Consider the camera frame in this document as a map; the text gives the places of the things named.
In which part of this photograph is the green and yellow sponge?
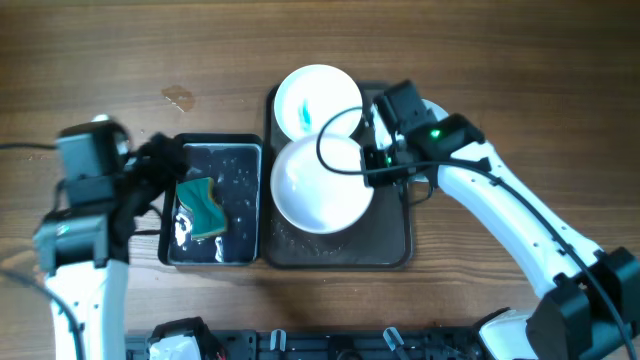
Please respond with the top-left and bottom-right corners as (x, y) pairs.
(176, 177), (228, 239)

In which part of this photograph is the white plate front stained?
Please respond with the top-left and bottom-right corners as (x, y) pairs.
(270, 134), (374, 235)

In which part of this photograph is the white plate stained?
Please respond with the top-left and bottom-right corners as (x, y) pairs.
(270, 134), (374, 235)
(273, 64), (363, 141)

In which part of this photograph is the light blue stained plate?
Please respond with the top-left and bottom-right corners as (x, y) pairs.
(367, 99), (449, 188)

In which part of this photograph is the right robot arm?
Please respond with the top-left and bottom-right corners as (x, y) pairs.
(363, 81), (639, 359)

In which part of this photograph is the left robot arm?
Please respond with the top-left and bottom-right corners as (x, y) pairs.
(33, 118), (188, 359)

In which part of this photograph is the small black sponge tray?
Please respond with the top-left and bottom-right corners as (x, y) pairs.
(158, 133), (262, 267)

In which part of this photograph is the large dark brown tray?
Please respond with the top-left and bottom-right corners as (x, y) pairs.
(260, 86), (415, 271)

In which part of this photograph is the white plate top stained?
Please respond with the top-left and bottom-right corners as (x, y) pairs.
(273, 64), (363, 141)

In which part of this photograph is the right black cable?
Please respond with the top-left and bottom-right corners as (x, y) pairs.
(314, 105), (639, 360)

